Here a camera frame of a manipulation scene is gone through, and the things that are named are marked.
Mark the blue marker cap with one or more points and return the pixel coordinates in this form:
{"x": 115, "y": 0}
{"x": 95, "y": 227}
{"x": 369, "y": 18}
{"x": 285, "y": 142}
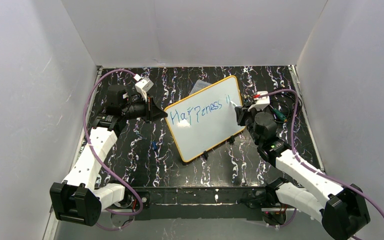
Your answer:
{"x": 154, "y": 145}

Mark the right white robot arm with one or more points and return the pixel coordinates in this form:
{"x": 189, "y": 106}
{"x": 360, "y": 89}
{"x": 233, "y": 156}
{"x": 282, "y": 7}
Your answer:
{"x": 340, "y": 209}

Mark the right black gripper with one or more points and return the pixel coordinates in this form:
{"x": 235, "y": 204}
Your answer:
{"x": 242, "y": 115}

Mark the clear plastic compartment box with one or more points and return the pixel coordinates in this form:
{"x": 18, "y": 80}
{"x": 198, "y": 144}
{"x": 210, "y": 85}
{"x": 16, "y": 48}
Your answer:
{"x": 199, "y": 85}

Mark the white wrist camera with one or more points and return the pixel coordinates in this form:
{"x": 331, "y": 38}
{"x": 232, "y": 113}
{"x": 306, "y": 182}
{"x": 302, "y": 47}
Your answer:
{"x": 142, "y": 86}
{"x": 260, "y": 101}

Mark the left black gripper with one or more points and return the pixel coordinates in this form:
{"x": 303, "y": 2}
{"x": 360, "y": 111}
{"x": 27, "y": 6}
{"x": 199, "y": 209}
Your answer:
{"x": 148, "y": 110}

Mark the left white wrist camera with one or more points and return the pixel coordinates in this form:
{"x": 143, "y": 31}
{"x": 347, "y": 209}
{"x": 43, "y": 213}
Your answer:
{"x": 142, "y": 86}

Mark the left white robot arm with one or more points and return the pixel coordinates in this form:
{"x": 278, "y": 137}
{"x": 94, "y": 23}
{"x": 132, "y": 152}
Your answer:
{"x": 104, "y": 133}

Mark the yellow framed whiteboard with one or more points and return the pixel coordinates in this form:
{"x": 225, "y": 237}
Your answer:
{"x": 205, "y": 119}

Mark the aluminium frame rail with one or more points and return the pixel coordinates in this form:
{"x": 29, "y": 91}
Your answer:
{"x": 81, "y": 203}

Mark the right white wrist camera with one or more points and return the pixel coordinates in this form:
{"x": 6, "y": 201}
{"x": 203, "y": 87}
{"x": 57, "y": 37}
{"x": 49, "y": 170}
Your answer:
{"x": 260, "y": 101}

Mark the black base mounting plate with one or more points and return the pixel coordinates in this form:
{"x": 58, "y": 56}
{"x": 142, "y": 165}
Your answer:
{"x": 248, "y": 203}

